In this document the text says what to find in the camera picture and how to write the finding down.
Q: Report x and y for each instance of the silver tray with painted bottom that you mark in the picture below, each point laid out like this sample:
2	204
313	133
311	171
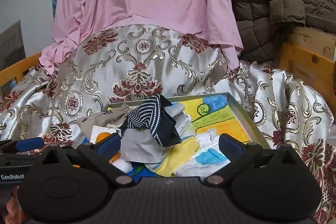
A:
218	111

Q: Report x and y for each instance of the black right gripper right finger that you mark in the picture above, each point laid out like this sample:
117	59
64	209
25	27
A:
241	157

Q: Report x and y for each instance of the white blue fluffy cloth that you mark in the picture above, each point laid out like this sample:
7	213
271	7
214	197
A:
207	160

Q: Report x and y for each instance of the grey wall panel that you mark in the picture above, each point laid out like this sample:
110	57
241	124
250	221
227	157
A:
12	48

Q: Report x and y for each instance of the brown quilted jacket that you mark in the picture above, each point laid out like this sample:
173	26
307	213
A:
263	24

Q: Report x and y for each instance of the wooden sofa armrest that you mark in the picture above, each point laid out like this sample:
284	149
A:
308	54
17	70

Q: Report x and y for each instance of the wooden sofa armrest right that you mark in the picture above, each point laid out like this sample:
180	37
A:
308	54

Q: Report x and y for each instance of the navy white striped sock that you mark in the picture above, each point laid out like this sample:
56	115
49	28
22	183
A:
151	115

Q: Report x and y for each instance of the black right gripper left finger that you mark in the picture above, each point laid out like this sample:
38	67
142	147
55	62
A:
97	157

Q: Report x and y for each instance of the grey cloth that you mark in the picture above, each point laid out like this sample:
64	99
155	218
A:
138	145

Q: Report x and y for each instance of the wooden sofa armrest left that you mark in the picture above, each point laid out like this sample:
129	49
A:
17	70

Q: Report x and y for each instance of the floral satin sofa cover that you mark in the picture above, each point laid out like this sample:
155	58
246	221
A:
135	62

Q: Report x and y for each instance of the yellow striped towel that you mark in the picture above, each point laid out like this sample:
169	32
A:
177	155

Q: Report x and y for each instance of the orange cloth strip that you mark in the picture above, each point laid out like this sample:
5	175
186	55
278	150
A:
101	136

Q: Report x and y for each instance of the beige drawstring pouch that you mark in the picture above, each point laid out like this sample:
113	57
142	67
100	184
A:
110	119

